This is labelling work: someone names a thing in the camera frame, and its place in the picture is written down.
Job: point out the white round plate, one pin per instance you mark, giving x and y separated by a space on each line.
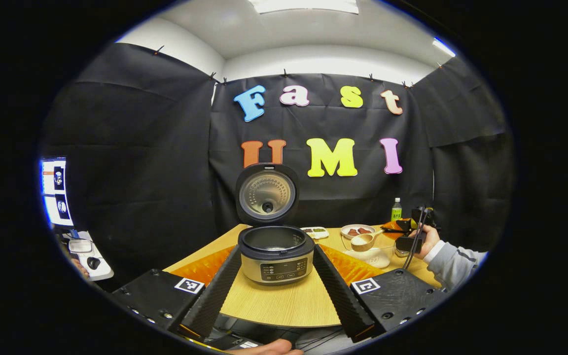
353 237

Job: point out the small ceiling light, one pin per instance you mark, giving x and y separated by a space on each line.
443 47

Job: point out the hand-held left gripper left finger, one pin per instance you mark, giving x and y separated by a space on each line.
215 296

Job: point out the black computer mouse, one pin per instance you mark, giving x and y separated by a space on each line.
93 263

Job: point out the wooden spoon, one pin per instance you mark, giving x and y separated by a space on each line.
363 241

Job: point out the white side table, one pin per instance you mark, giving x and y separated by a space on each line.
104 271

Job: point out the computer monitor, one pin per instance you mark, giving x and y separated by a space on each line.
57 197

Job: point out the silver black rice cooker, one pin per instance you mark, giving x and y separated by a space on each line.
276 268

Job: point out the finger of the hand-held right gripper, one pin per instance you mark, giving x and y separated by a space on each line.
395 228

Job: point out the black backdrop cloth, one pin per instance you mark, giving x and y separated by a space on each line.
141 172

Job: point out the large ceiling light panel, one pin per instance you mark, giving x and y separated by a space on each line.
303 5

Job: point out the white compartment food tray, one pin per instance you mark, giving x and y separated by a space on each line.
315 232

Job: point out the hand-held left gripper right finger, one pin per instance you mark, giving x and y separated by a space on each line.
340 296

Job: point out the green label drink bottle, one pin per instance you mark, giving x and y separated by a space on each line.
396 212

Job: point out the clear box of white rice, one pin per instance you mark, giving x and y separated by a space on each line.
378 259

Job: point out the white flat device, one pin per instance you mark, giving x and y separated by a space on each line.
81 246

